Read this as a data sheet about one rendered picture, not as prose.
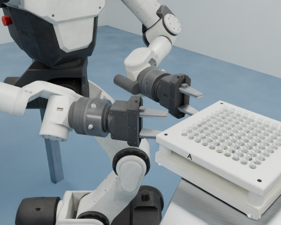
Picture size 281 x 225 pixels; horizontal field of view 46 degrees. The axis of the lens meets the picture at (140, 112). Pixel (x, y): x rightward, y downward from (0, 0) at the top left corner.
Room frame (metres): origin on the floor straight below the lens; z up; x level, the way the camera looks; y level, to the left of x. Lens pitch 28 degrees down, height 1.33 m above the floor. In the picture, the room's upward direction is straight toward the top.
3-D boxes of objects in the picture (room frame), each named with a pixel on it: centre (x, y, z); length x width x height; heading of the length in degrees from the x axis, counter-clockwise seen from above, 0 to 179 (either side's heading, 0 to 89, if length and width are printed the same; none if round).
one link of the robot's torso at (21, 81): (1.06, 0.33, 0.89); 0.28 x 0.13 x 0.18; 91
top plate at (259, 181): (0.60, -0.20, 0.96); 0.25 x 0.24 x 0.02; 135
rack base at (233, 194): (0.60, -0.20, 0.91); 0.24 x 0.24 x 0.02; 45
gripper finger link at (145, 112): (0.65, -0.03, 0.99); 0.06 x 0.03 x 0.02; 77
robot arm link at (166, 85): (0.84, -0.08, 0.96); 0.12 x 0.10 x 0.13; 37
